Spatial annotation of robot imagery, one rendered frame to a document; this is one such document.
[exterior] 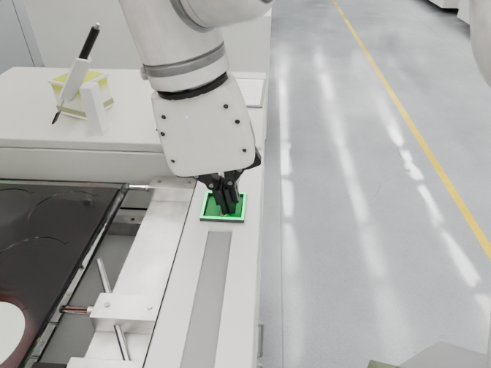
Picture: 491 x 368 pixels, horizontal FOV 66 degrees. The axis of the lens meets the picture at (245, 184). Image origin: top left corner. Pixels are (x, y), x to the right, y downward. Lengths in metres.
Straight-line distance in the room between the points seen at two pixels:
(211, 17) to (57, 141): 0.45
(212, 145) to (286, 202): 1.64
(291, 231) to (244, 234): 1.41
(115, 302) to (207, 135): 0.22
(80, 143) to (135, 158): 0.09
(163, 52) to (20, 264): 0.35
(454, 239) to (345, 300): 0.69
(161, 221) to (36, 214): 0.19
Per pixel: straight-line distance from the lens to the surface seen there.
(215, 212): 0.49
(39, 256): 0.59
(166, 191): 0.63
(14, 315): 0.53
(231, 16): 0.31
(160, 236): 0.58
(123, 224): 0.67
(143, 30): 0.37
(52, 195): 0.69
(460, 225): 2.17
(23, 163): 0.77
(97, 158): 0.69
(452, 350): 0.59
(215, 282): 0.41
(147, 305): 0.47
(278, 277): 1.67
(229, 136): 0.40
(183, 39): 0.36
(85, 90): 0.66
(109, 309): 0.48
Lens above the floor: 1.28
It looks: 36 degrees down
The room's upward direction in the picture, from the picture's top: straight up
